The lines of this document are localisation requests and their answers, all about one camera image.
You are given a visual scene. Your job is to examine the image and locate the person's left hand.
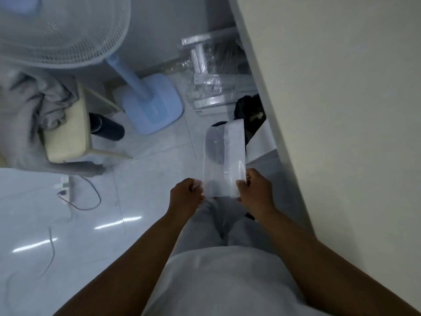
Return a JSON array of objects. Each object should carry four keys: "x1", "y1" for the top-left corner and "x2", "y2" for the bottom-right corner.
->
[{"x1": 168, "y1": 178, "x2": 205, "y2": 220}]

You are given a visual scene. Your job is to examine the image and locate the person's right hand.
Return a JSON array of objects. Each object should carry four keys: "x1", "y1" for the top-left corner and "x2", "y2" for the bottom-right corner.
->
[{"x1": 236, "y1": 168, "x2": 277, "y2": 218}]

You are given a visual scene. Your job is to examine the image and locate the clear plastic bag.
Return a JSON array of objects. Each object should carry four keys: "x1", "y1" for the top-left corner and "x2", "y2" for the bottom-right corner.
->
[{"x1": 203, "y1": 118, "x2": 247, "y2": 199}]

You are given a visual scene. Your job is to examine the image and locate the person's right forearm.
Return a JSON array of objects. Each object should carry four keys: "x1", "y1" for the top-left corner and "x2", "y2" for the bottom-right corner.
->
[{"x1": 255, "y1": 209, "x2": 421, "y2": 316}]

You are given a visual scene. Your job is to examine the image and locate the person's left forearm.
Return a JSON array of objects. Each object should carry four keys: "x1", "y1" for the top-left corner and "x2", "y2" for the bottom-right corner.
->
[{"x1": 52, "y1": 212, "x2": 189, "y2": 316}]

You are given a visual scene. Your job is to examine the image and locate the person's grey trousers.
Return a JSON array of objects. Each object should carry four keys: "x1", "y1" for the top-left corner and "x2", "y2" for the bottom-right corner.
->
[{"x1": 174, "y1": 194, "x2": 298, "y2": 258}]

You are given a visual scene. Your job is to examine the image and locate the white paper sheet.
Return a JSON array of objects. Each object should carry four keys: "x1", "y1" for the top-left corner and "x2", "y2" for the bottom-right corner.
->
[{"x1": 245, "y1": 118, "x2": 279, "y2": 165}]

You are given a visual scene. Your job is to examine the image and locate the black bag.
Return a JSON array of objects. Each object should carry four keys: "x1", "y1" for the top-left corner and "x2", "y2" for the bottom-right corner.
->
[{"x1": 234, "y1": 93, "x2": 267, "y2": 143}]

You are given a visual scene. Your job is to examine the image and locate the person's white shirt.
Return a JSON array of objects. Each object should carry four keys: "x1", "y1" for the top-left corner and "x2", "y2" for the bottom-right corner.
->
[{"x1": 141, "y1": 245, "x2": 331, "y2": 316}]

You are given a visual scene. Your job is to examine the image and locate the black bottle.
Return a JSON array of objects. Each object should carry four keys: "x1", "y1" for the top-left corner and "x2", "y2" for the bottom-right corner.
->
[{"x1": 88, "y1": 112, "x2": 126, "y2": 141}]

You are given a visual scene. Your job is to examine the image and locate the pile of clear plastic packages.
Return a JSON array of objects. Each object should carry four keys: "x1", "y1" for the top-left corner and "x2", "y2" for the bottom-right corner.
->
[{"x1": 180, "y1": 27, "x2": 261, "y2": 111}]

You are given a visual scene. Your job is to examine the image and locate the white power strip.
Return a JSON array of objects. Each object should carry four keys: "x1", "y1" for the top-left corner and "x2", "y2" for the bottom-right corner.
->
[{"x1": 54, "y1": 176, "x2": 71, "y2": 202}]

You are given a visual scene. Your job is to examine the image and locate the beige chair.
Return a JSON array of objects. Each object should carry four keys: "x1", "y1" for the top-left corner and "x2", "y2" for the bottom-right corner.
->
[{"x1": 39, "y1": 81, "x2": 133, "y2": 165}]

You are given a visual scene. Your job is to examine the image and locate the grey cloth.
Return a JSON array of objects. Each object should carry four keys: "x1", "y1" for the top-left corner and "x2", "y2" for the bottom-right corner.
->
[{"x1": 0, "y1": 66, "x2": 80, "y2": 169}]

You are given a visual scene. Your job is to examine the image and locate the black cable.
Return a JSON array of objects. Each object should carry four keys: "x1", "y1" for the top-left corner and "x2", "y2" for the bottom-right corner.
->
[{"x1": 57, "y1": 176, "x2": 101, "y2": 211}]

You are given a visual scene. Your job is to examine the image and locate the grey cable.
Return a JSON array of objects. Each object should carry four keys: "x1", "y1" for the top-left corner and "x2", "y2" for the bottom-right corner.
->
[{"x1": 39, "y1": 212, "x2": 73, "y2": 277}]

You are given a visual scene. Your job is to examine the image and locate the light blue pedestal fan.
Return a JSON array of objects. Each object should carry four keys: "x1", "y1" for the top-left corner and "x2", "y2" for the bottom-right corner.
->
[{"x1": 0, "y1": 0, "x2": 183, "y2": 135}]

